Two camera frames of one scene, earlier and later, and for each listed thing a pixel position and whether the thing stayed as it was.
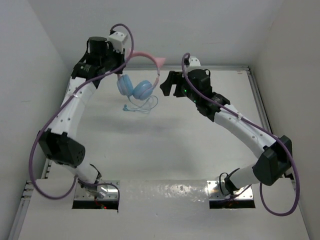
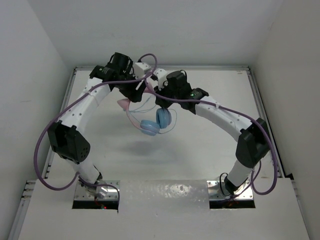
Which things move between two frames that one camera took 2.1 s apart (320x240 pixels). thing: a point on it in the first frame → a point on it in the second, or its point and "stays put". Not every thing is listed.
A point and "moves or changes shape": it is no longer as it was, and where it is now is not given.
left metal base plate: (102, 190) stays put
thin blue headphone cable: (151, 103) → (133, 111)
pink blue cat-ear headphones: (142, 90) moves or changes shape
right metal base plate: (217, 190) stays put
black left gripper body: (111, 61) → (128, 89)
